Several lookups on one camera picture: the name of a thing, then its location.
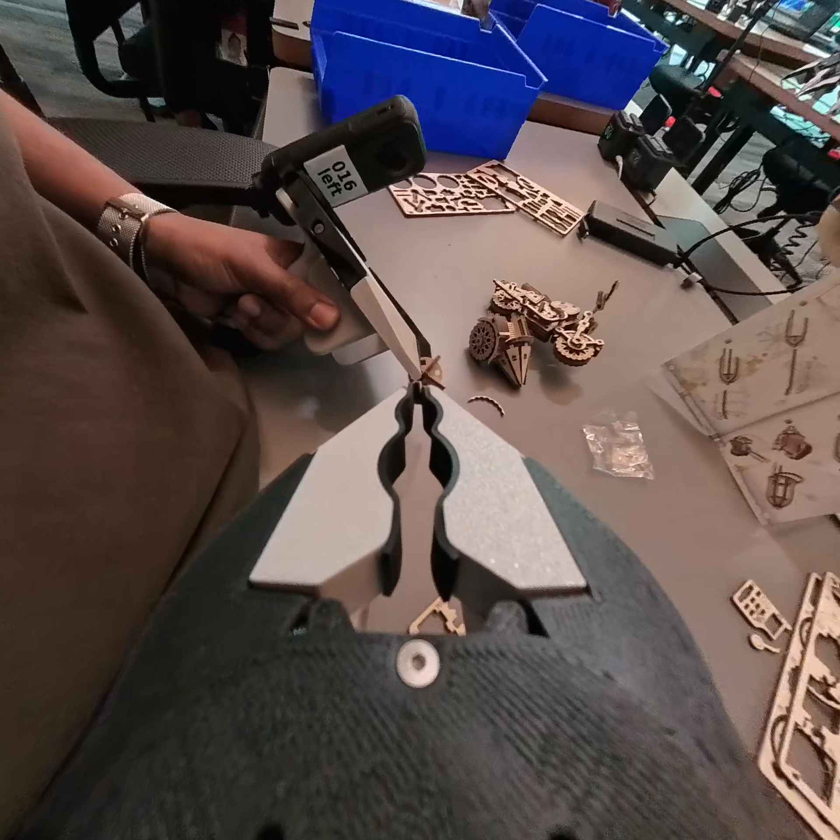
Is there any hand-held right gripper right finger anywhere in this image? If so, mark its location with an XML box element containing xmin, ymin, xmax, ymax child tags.
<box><xmin>420</xmin><ymin>386</ymin><xmax>588</xmax><ymax>601</ymax></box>

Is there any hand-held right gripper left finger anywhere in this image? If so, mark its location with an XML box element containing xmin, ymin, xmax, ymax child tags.
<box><xmin>248</xmin><ymin>386</ymin><xmax>416</xmax><ymax>614</ymax></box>

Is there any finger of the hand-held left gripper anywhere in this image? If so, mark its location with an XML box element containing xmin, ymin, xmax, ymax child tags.
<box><xmin>350</xmin><ymin>274</ymin><xmax>424</xmax><ymax>383</ymax></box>
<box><xmin>367</xmin><ymin>266</ymin><xmax>432</xmax><ymax>370</ymax></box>

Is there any person's left forearm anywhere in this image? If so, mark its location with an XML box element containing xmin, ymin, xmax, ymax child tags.
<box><xmin>0</xmin><ymin>88</ymin><xmax>155</xmax><ymax>277</ymax></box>

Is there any grey desk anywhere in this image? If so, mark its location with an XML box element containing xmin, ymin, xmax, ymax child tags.
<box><xmin>236</xmin><ymin>66</ymin><xmax>840</xmax><ymax>840</ymax></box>

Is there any person's left hand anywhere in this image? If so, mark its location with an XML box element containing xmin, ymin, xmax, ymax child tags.
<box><xmin>141</xmin><ymin>213</ymin><xmax>342</xmax><ymax>352</ymax></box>

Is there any blue plastic bin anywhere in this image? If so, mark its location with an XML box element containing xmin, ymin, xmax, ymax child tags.
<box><xmin>310</xmin><ymin>0</ymin><xmax>547</xmax><ymax>160</ymax></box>
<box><xmin>489</xmin><ymin>0</ymin><xmax>669</xmax><ymax>111</ymax></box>

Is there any wooden motorcycle model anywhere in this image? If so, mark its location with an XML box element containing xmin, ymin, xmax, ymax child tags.
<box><xmin>468</xmin><ymin>279</ymin><xmax>621</xmax><ymax>389</ymax></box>

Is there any small angular wooden piece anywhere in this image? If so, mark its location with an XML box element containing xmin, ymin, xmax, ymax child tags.
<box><xmin>408</xmin><ymin>596</ymin><xmax>468</xmax><ymax>637</ymax></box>

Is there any clear plastic bag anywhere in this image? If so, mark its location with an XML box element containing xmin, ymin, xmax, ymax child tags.
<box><xmin>582</xmin><ymin>411</ymin><xmax>655</xmax><ymax>480</ymax></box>

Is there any black mesh office chair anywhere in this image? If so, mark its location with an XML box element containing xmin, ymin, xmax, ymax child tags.
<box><xmin>49</xmin><ymin>0</ymin><xmax>277</xmax><ymax>211</ymax></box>

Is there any black power adapter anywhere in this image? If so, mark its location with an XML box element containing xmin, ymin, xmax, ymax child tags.
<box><xmin>577</xmin><ymin>200</ymin><xmax>681</xmax><ymax>266</ymax></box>

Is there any person's olive shirt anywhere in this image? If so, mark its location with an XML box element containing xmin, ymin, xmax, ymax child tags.
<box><xmin>0</xmin><ymin>118</ymin><xmax>263</xmax><ymax>834</ymax></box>

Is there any small wooden grid piece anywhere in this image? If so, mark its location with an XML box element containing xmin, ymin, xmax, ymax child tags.
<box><xmin>730</xmin><ymin>579</ymin><xmax>793</xmax><ymax>641</ymax></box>

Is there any instruction booklet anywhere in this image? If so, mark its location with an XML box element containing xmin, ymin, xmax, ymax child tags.
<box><xmin>646</xmin><ymin>272</ymin><xmax>840</xmax><ymax>526</ymax></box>

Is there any black battery charger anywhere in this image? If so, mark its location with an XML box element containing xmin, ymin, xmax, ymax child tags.
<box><xmin>597</xmin><ymin>95</ymin><xmax>704</xmax><ymax>191</ymax></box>

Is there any large wooden puzzle sheet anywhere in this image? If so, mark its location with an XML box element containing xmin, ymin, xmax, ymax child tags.
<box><xmin>758</xmin><ymin>571</ymin><xmax>840</xmax><ymax>840</ymax></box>

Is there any wooden background table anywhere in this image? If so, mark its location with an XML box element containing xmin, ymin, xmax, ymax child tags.
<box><xmin>715</xmin><ymin>52</ymin><xmax>840</xmax><ymax>142</ymax></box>

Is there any silver mesh bracelet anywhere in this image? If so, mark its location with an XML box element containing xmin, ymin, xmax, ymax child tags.
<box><xmin>97</xmin><ymin>192</ymin><xmax>179</xmax><ymax>280</ymax></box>

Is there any black cable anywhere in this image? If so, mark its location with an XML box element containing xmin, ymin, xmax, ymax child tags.
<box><xmin>676</xmin><ymin>211</ymin><xmax>824</xmax><ymax>296</ymax></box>

